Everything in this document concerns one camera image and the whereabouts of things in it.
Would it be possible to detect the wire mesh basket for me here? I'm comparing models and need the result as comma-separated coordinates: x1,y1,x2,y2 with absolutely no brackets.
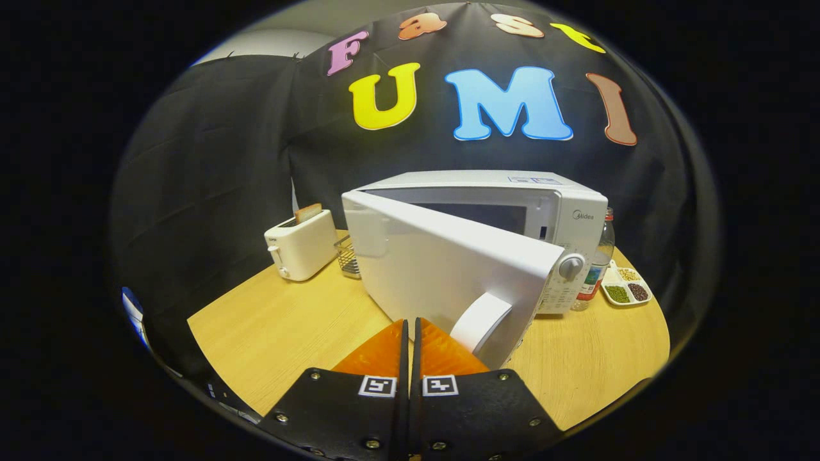
333,234,361,280

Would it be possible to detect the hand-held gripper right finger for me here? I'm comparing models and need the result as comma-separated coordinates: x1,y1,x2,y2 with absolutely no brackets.
410,317,564,461

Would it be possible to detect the clear red label bottle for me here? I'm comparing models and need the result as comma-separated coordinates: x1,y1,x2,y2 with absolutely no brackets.
571,207,616,312

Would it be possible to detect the white divided bean dish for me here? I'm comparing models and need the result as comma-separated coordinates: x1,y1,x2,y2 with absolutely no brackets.
600,259,653,307

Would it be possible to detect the white microwave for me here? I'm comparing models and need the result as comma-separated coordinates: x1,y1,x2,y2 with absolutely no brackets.
341,170,609,371

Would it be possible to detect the white toaster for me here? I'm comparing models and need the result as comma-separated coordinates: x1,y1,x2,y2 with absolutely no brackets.
264,209,339,282

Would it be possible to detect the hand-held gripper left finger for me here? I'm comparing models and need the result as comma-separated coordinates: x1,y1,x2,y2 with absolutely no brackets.
259,318,411,461

